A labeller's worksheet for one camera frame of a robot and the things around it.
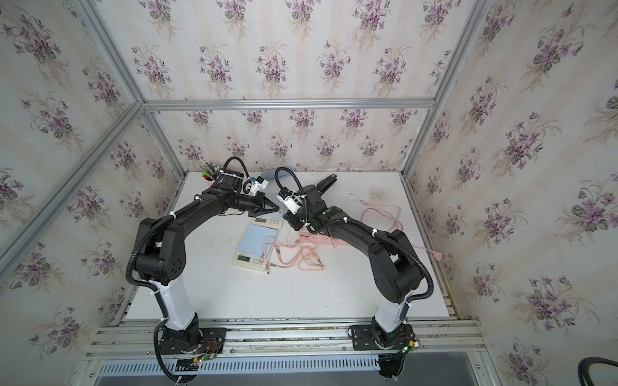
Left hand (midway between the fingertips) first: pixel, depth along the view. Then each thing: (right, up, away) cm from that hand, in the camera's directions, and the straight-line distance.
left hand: (279, 209), depth 88 cm
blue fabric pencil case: (-8, +15, +27) cm, 32 cm away
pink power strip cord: (+49, -6, +14) cm, 51 cm away
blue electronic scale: (-11, -15, +5) cm, 19 cm away
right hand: (+5, -1, +1) cm, 5 cm away
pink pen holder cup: (-35, +11, +19) cm, 41 cm away
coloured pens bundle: (-33, +16, +18) cm, 40 cm away
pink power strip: (+10, -12, +5) cm, 16 cm away
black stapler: (+18, +10, +23) cm, 31 cm away
